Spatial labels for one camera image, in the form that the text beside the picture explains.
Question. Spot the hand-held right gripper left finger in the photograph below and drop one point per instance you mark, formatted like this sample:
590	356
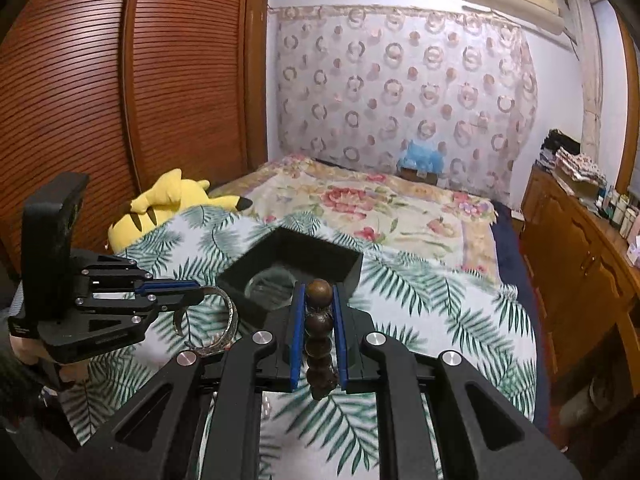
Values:
297	335

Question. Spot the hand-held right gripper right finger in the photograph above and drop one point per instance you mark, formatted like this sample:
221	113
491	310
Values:
340	335

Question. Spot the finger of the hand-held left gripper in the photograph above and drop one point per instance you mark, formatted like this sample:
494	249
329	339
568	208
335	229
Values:
170	287
175	302

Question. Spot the silver bangle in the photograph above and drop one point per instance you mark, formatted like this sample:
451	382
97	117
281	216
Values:
233	317

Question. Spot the black jewelry box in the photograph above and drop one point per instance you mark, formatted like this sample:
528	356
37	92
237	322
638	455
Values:
320	255

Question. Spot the person's left hand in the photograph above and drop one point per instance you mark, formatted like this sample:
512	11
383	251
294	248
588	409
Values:
27	350

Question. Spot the translucent bangle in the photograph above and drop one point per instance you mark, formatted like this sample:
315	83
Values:
257	275

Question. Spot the yellow plush toy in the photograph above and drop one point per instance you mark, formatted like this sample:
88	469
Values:
165	195

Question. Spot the floral blanket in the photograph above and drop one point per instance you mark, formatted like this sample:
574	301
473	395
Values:
350	200

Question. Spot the wooden slatted wardrobe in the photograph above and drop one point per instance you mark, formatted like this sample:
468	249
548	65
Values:
100	85

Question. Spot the small cardboard box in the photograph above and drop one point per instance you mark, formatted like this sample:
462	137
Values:
417	176

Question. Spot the dark blue bed sheet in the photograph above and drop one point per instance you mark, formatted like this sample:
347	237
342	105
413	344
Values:
510	260

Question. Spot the blue plush toy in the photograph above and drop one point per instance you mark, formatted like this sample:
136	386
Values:
422	157

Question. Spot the wooden cabinet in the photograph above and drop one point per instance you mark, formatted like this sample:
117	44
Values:
575	260

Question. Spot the circle-patterned curtain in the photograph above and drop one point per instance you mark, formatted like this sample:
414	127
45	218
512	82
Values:
375	85

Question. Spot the dark folded clothes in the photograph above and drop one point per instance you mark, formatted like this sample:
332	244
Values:
560	142

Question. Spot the stack of folded cloths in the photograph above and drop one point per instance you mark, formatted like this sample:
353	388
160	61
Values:
580	165

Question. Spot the group of bottles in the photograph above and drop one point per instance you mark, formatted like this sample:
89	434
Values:
617	210

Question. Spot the tied white curtain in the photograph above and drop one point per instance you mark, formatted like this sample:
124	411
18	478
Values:
587	70

